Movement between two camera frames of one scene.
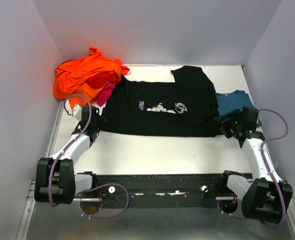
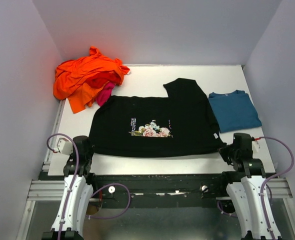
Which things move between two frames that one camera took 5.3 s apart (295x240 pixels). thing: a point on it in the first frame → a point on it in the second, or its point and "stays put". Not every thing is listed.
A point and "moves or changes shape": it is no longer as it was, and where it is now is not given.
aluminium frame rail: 23,230 stays put
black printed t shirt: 186,108 moves or changes shape
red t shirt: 99,79 stays put
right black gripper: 234,114 → 223,152
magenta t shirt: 105,93 stays put
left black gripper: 100,120 → 91,151
